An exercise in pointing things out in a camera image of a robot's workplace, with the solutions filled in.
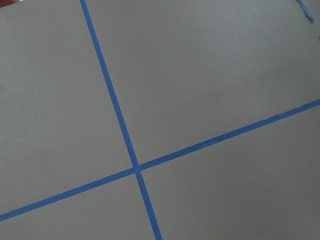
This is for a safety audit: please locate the red cylinder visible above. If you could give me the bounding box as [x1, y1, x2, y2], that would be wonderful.
[0, 0, 20, 8]

